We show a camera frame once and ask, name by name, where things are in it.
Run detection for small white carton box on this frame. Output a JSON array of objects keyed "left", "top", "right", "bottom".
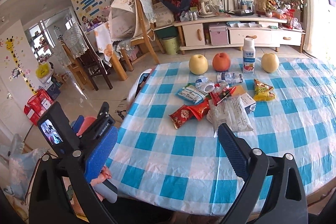
[{"left": 232, "top": 85, "right": 256, "bottom": 114}]

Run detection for blue white checkered tablecloth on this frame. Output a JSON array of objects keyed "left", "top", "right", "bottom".
[{"left": 106, "top": 58, "right": 335, "bottom": 215}]

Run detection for red snack wrapper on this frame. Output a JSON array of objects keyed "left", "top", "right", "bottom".
[{"left": 169, "top": 99, "right": 210, "bottom": 129}]

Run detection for left yellow pear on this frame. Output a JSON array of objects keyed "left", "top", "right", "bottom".
[{"left": 189, "top": 55, "right": 209, "bottom": 75}]

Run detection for red gift bags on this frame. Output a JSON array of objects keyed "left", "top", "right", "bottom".
[{"left": 23, "top": 89, "right": 54, "bottom": 126}]

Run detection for pink plastic bucket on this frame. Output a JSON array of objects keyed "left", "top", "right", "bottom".
[{"left": 76, "top": 117, "right": 96, "bottom": 136}]

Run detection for yellow snack bag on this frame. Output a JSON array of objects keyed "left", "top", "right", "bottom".
[{"left": 253, "top": 79, "right": 276, "bottom": 102}]

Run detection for clear plastic wrapper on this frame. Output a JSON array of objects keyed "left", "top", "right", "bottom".
[{"left": 206, "top": 96, "right": 253, "bottom": 138}]

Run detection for red apple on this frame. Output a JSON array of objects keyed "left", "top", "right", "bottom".
[{"left": 212, "top": 52, "right": 231, "bottom": 72}]

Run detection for crushed white paper cup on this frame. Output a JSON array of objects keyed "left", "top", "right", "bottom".
[{"left": 195, "top": 76, "right": 215, "bottom": 94}]

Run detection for white tv cabinet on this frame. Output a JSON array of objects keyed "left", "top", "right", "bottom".
[{"left": 173, "top": 15, "right": 305, "bottom": 52}]

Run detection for right yellow pear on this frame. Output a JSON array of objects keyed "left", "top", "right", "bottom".
[{"left": 261, "top": 53, "right": 279, "bottom": 73}]

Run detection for dark wooden chair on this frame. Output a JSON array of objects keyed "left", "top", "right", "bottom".
[{"left": 61, "top": 23, "right": 113, "bottom": 91}]

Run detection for giraffe wall sticker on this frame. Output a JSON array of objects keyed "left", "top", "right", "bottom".
[{"left": 6, "top": 36, "right": 37, "bottom": 95}]

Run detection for yellow pear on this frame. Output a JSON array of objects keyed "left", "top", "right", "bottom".
[
  {"left": 261, "top": 53, "right": 279, "bottom": 73},
  {"left": 189, "top": 55, "right": 209, "bottom": 75}
]

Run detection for yellow plastic bag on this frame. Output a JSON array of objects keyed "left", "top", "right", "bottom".
[{"left": 35, "top": 62, "right": 51, "bottom": 79}]

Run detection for crumpled white milk pouch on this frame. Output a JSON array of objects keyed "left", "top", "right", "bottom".
[{"left": 217, "top": 72, "right": 243, "bottom": 85}]

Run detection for red candy wrapper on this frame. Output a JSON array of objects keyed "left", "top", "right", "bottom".
[{"left": 210, "top": 87, "right": 236, "bottom": 106}]

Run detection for light wooden chair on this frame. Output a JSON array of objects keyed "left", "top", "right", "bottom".
[{"left": 120, "top": 0, "right": 165, "bottom": 71}]

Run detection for pink storage box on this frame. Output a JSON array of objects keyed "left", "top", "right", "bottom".
[{"left": 209, "top": 23, "right": 228, "bottom": 46}]

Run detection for white yogurt drink bottle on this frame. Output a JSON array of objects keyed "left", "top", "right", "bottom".
[{"left": 243, "top": 37, "right": 256, "bottom": 73}]

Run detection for green waste bin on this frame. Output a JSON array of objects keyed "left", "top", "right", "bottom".
[{"left": 161, "top": 36, "right": 179, "bottom": 55}]

